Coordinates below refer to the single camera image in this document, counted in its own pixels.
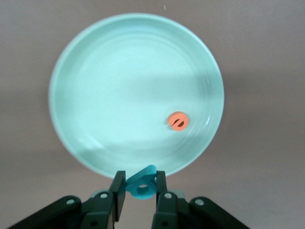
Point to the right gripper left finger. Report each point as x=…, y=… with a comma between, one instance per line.
x=119, y=186

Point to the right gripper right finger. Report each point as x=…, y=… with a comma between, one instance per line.
x=160, y=183

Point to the teal foam number nine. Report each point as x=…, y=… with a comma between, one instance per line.
x=133, y=183

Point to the orange foam letter e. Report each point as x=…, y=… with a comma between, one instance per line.
x=172, y=120

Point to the pale green plate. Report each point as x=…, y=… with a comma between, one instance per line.
x=131, y=83

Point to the brown table cover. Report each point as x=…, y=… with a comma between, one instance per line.
x=23, y=23

